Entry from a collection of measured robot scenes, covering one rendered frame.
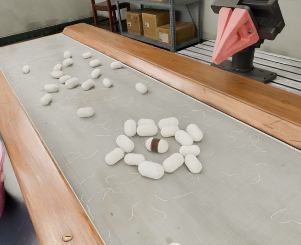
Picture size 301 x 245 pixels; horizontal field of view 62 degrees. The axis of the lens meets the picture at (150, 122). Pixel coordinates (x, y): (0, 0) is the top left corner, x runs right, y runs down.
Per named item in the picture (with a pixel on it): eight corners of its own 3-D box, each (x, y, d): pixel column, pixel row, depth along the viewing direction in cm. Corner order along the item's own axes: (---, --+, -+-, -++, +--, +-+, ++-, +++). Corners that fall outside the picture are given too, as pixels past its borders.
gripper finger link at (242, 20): (217, 53, 35) (255, -4, 35) (183, 43, 40) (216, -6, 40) (234, 77, 40) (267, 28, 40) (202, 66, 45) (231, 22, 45)
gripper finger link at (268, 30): (231, 56, 34) (271, -3, 33) (193, 46, 39) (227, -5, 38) (247, 81, 38) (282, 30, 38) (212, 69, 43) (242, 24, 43)
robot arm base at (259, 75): (268, 57, 66) (283, 49, 69) (210, 43, 79) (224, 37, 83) (263, 84, 70) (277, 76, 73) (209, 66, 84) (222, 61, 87)
